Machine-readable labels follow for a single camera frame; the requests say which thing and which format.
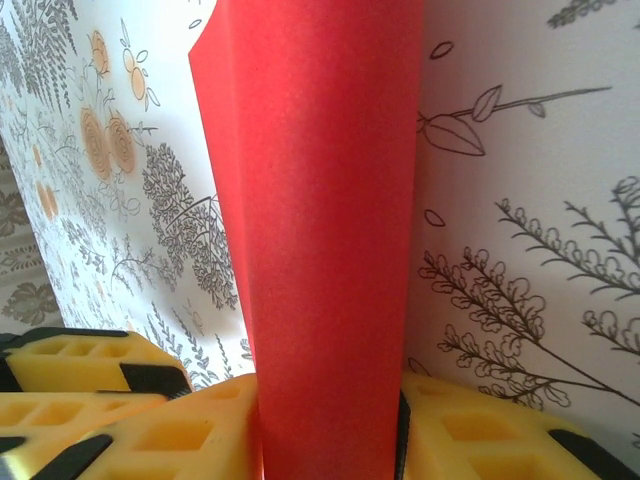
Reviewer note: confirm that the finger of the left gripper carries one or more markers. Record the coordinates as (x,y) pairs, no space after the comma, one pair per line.
(65,376)
(87,417)

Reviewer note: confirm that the floral table mat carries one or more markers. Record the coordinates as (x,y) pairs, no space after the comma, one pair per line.
(525,150)

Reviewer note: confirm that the red paper sheet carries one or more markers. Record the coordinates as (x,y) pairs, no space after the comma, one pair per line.
(325,200)

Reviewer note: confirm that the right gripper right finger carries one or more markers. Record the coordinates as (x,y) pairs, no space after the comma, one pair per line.
(425,440)

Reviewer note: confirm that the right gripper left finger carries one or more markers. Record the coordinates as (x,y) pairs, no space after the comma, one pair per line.
(235,420)

